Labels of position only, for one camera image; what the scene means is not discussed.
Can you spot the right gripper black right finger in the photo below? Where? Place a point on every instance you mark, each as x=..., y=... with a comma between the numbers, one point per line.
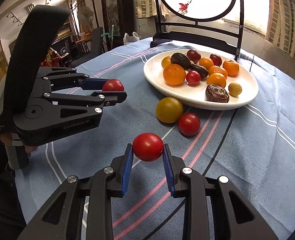
x=234, y=216

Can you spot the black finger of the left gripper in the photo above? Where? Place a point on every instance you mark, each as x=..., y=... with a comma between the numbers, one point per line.
x=50, y=79
x=56, y=102

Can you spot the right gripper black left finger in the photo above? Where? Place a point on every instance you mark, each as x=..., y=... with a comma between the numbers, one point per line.
x=61, y=215

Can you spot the red cherry tomato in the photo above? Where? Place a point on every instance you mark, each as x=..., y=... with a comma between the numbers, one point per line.
x=148, y=147

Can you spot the large orange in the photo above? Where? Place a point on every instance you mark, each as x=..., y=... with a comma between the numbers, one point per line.
x=217, y=79

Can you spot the person's left hand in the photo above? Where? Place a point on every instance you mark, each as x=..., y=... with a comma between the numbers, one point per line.
x=6, y=139

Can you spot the white plastic bag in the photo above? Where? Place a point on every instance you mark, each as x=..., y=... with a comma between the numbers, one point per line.
x=130, y=38

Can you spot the yellow green plum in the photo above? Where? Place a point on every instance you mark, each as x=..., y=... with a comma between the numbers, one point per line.
x=169, y=110

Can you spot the blue striped tablecloth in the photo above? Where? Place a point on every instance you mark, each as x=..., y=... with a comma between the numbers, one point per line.
x=253, y=146

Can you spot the mandarin orange on plate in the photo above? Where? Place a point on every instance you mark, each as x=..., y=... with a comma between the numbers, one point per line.
x=174, y=74

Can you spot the white round plate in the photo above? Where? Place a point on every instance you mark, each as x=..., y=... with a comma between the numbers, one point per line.
x=194, y=96

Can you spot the dark wooden cabinet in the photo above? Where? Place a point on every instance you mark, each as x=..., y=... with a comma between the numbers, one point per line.
x=118, y=20

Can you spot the dark red plum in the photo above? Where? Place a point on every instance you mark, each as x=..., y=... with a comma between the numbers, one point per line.
x=216, y=59
x=194, y=56

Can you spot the dark purple plum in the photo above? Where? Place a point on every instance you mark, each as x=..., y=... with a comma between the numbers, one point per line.
x=202, y=71

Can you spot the small orange tangerine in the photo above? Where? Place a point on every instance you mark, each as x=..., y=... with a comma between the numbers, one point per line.
x=206, y=62

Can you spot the dark wrinkled passion fruit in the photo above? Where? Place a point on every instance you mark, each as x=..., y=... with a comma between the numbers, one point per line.
x=216, y=93

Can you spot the small green yellow fruit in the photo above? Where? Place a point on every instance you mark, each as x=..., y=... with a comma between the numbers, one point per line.
x=235, y=89

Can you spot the small mandarin orange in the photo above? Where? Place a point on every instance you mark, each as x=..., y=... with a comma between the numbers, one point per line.
x=232, y=67

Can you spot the striped beige curtain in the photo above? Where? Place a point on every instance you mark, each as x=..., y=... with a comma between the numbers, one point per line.
x=281, y=25

